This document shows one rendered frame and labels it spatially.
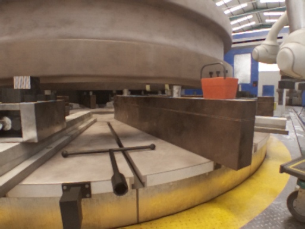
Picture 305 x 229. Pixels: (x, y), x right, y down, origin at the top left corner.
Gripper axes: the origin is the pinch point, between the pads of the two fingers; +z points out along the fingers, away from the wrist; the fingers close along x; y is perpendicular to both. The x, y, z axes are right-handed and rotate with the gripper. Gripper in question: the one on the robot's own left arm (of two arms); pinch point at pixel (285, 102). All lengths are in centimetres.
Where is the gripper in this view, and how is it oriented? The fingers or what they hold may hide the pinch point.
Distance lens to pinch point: 135.2
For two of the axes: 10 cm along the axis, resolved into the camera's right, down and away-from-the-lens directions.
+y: -4.1, -1.1, 9.1
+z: 0.0, 9.9, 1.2
